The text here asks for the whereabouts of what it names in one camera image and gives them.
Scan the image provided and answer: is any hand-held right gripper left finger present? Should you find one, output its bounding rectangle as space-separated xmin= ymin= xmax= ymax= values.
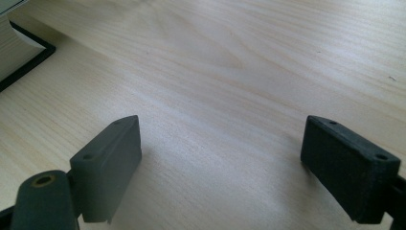
xmin=68 ymin=114 xmax=144 ymax=224

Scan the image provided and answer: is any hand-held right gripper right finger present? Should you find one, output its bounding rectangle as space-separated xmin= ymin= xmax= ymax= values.
xmin=300 ymin=114 xmax=402 ymax=224

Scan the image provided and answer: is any black book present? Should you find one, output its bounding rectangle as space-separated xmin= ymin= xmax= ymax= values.
xmin=0 ymin=12 xmax=57 ymax=94

